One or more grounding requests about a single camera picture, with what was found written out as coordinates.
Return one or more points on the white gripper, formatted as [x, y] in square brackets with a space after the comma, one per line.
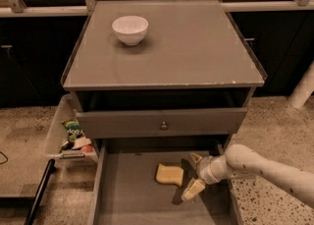
[203, 167]

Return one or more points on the yellow sponge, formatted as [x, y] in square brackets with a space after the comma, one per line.
[172, 175]

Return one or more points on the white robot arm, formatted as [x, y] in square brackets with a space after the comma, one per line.
[239, 161]

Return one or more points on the metal drawer knob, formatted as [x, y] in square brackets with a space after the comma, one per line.
[164, 126]

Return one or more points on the grey open middle drawer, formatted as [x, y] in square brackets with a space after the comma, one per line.
[126, 191]

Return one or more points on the grey drawer cabinet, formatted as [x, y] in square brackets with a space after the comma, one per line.
[192, 57]

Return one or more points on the grey top drawer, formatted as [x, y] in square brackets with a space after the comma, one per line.
[146, 123]

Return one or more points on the red and white package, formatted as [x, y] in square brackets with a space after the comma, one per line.
[81, 144]

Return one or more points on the green snack bag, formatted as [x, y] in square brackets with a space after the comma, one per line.
[73, 129]

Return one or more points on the clear plastic bin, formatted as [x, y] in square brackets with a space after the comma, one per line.
[57, 134]

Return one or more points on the black pole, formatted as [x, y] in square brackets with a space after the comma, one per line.
[50, 168]

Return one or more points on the white ceramic bowl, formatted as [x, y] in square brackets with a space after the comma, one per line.
[130, 30]

